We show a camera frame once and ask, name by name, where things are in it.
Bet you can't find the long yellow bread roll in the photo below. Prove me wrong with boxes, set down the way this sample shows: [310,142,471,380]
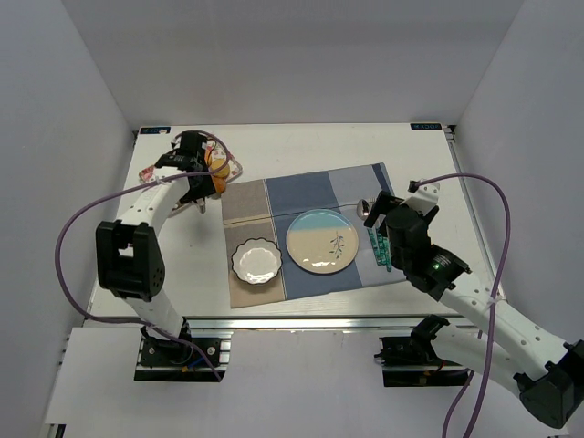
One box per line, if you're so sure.
[204,149,230,179]

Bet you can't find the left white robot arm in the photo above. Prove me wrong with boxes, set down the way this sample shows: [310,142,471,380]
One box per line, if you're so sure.
[96,130,216,339]

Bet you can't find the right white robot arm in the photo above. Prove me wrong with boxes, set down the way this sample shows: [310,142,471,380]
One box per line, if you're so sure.
[358,179,583,429]

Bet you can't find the dark orange bread roll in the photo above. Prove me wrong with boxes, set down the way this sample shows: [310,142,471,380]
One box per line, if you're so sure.
[212,177,226,194]

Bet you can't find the floral serving tray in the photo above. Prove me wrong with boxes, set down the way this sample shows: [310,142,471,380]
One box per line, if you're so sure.
[139,133,243,214]

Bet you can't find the blue beige round plate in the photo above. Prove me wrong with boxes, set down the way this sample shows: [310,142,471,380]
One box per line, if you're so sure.
[286,209,360,275]

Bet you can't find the white scalloped bowl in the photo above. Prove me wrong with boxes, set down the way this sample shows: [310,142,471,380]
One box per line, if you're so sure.
[231,238,282,286]

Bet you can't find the blue beige checked placemat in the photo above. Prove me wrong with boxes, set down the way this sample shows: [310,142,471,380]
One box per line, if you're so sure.
[221,162,405,308]

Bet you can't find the fork with green handle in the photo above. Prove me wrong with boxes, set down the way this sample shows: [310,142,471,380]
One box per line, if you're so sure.
[365,198,392,272]

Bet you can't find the spoon with green handle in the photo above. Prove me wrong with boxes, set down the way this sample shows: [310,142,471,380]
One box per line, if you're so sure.
[357,199,391,272]

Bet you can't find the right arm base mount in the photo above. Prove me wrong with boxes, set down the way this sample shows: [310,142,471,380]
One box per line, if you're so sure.
[374,315,469,388]

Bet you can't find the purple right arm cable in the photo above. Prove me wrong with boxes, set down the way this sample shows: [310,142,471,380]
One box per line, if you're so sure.
[407,172,511,438]

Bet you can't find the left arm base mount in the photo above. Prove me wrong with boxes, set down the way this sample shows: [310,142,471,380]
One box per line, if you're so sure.
[133,328,231,382]

